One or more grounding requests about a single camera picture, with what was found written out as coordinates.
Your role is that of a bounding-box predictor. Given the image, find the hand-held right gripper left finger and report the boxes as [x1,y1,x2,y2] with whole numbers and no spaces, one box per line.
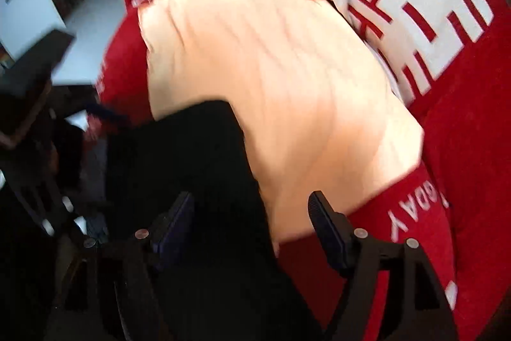
[42,191,195,341]

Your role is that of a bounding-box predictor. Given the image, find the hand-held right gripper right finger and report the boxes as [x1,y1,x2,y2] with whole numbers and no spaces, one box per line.
[308,190,460,341]

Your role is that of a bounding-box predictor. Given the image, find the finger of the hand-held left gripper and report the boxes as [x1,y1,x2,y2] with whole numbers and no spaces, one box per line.
[85,103,130,126]

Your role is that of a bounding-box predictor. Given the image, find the black pants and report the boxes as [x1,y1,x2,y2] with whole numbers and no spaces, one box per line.
[104,99,320,341]

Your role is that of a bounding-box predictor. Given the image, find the white cabinet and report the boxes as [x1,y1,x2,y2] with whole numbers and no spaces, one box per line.
[0,0,68,64]

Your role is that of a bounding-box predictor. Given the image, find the peach cloth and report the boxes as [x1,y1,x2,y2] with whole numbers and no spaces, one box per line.
[138,0,424,246]

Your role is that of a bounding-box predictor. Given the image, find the red printed blanket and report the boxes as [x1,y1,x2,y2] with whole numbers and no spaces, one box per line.
[94,0,511,341]

